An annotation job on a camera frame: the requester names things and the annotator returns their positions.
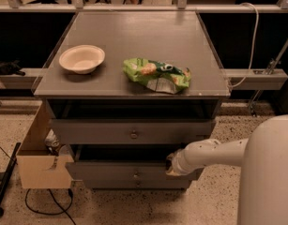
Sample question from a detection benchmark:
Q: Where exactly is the grey drawer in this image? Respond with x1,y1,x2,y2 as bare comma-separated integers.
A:
84,180,191,189
66,144,203,181
51,119,215,144

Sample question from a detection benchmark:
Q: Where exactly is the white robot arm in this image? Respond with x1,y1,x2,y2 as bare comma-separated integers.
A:
166,114,288,225

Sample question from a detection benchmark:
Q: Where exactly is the grey bottom drawer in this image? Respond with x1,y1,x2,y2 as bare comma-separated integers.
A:
84,180,191,189

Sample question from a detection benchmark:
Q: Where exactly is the grey drawer cabinet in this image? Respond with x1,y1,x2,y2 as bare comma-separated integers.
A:
31,10,231,190

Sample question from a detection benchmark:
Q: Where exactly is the grey top drawer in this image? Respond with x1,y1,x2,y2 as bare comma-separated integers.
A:
51,119,215,144

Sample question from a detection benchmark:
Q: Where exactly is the green chip bag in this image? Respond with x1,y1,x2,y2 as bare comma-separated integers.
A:
123,58,191,94

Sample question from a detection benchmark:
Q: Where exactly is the crumpled can in box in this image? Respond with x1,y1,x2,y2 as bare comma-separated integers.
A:
44,129,60,148

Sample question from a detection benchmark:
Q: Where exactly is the white paper bowl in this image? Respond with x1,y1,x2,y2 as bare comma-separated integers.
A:
59,45,105,74

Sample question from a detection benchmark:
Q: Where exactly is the wooden side box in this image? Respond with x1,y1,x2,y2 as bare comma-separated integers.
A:
16,103,73,188

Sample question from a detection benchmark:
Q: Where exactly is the black stand leg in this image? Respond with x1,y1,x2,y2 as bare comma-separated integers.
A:
0,142,21,217

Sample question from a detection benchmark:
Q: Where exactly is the black floor cable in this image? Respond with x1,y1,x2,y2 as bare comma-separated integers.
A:
24,187,77,225

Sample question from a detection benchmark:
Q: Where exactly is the white cable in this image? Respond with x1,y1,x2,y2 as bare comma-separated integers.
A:
227,2,260,91

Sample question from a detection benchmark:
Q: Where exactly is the black object on rail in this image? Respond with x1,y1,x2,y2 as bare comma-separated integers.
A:
0,60,25,76

